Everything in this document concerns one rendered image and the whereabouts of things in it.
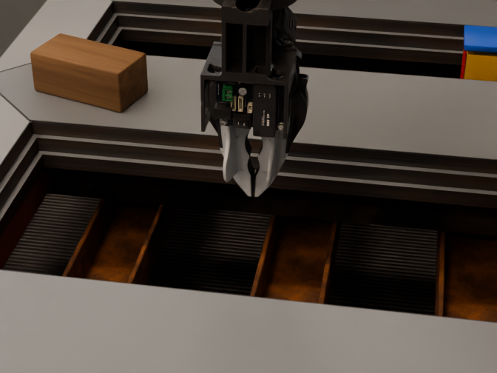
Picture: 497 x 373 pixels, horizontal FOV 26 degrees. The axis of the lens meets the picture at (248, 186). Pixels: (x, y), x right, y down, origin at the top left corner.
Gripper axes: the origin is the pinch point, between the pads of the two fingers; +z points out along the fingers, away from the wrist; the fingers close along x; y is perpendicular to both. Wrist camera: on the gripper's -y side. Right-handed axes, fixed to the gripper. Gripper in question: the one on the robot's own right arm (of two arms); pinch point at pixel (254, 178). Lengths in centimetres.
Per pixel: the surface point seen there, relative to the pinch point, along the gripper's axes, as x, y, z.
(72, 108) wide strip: -23.7, -20.9, 6.1
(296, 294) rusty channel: 3.1, -14.7, 24.4
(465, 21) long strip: 21, -52, 6
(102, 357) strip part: -9.6, 18.8, 6.2
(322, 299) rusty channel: 6.4, -8.7, 20.0
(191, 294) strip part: -4.0, 9.8, 6.1
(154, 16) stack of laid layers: -21, -51, 8
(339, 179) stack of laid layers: 7.0, -15.9, 9.3
